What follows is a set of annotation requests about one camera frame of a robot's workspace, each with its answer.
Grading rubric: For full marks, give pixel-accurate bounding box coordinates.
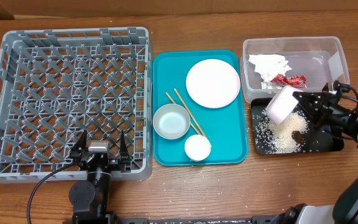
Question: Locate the black tray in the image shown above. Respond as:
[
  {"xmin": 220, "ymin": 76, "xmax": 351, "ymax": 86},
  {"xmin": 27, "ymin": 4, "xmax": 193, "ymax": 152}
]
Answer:
[{"xmin": 251, "ymin": 98, "xmax": 344, "ymax": 154}]

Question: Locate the red snack wrapper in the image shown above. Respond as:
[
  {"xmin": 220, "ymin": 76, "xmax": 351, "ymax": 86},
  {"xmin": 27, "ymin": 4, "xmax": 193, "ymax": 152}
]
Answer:
[{"xmin": 272, "ymin": 74, "xmax": 306, "ymax": 88}]

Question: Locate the white rice pile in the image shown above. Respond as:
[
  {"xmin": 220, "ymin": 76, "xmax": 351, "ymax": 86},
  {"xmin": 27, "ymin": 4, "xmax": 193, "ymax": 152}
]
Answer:
[{"xmin": 252, "ymin": 109, "xmax": 309, "ymax": 155}]

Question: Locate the brown food scrap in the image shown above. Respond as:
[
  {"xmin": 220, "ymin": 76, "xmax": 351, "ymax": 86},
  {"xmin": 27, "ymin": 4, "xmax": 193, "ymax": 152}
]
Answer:
[{"xmin": 291, "ymin": 131, "xmax": 305, "ymax": 144}]

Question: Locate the white napkin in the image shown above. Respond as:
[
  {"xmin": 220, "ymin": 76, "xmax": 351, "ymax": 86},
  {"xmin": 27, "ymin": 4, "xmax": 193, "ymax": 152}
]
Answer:
[{"xmin": 249, "ymin": 54, "xmax": 291, "ymax": 89}]

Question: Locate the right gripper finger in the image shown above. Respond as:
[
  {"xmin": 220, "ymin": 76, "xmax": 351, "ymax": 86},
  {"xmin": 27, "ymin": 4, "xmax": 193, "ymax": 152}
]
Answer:
[
  {"xmin": 292, "ymin": 91, "xmax": 322, "ymax": 108},
  {"xmin": 300, "ymin": 104, "xmax": 318, "ymax": 126}
]

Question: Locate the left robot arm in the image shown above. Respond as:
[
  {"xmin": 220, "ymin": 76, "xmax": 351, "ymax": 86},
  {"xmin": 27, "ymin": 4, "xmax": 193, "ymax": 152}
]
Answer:
[{"xmin": 69, "ymin": 130, "xmax": 130, "ymax": 224}]

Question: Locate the small white cup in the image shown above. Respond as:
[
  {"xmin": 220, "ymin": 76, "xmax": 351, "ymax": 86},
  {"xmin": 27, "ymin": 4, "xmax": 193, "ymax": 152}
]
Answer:
[{"xmin": 185, "ymin": 134, "xmax": 211, "ymax": 162}]

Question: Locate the grey plastic dish rack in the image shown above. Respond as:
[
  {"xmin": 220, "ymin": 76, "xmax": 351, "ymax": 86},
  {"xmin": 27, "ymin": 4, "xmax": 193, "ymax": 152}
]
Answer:
[{"xmin": 0, "ymin": 27, "xmax": 153, "ymax": 183}]

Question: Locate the clear plastic bin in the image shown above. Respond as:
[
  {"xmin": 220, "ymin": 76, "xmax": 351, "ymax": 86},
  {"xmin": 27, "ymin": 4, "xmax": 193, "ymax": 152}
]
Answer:
[{"xmin": 240, "ymin": 37, "xmax": 350, "ymax": 103}]

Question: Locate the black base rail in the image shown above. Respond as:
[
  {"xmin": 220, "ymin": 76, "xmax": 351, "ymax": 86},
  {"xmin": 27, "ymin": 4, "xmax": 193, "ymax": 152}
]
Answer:
[{"xmin": 62, "ymin": 216, "xmax": 279, "ymax": 224}]

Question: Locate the grey bowl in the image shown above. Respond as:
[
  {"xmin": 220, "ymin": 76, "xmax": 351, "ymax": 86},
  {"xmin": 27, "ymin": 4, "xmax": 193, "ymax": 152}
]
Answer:
[{"xmin": 152, "ymin": 103, "xmax": 190, "ymax": 140}]

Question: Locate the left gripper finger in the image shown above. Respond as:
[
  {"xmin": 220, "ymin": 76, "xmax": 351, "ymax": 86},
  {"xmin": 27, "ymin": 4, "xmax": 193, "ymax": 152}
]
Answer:
[
  {"xmin": 119, "ymin": 131, "xmax": 129, "ymax": 161},
  {"xmin": 73, "ymin": 129, "xmax": 88, "ymax": 152}
]

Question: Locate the pink bowl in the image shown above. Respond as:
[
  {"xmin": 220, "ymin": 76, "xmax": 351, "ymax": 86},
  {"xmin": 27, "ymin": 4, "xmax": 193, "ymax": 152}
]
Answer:
[{"xmin": 265, "ymin": 86, "xmax": 302, "ymax": 124}]

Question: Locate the large white plate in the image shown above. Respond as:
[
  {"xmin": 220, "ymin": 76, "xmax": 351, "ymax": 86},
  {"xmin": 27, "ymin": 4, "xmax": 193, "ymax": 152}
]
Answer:
[{"xmin": 185, "ymin": 59, "xmax": 241, "ymax": 109}]

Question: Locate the wooden chopstick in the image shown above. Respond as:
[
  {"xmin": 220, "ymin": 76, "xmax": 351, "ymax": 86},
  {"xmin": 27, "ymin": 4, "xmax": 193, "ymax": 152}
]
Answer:
[
  {"xmin": 174, "ymin": 88, "xmax": 206, "ymax": 137},
  {"xmin": 165, "ymin": 92, "xmax": 201, "ymax": 134}
]

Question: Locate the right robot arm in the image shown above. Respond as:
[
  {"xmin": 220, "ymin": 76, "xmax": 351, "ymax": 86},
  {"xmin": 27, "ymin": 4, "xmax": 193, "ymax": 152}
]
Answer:
[{"xmin": 267, "ymin": 87, "xmax": 358, "ymax": 223}]

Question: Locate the teal serving tray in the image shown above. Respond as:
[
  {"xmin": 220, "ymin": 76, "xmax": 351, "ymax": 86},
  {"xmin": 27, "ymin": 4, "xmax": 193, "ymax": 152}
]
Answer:
[{"xmin": 152, "ymin": 50, "xmax": 249, "ymax": 166}]

